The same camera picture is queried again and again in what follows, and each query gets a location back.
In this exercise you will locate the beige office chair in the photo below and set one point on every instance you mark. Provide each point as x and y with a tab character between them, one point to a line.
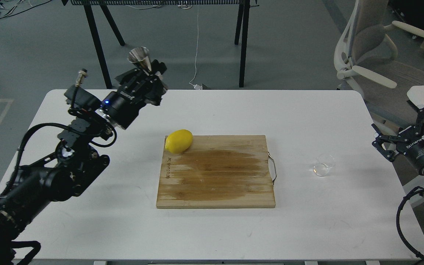
365	62

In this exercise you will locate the steel double jigger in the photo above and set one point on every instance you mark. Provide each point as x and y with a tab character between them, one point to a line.
139	56

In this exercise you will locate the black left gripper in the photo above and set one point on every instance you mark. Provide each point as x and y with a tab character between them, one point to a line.
136	89

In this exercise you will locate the yellow lemon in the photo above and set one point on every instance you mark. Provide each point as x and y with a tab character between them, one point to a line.
179	141

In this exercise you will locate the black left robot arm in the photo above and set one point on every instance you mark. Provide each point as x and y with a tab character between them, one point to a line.
75	163

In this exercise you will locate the clear glass measuring cup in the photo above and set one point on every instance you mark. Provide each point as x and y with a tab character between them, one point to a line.
324	163

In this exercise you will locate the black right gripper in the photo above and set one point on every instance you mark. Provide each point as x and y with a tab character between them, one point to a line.
409	142

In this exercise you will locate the wooden cutting board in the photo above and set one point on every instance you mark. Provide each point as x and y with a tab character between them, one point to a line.
217	172

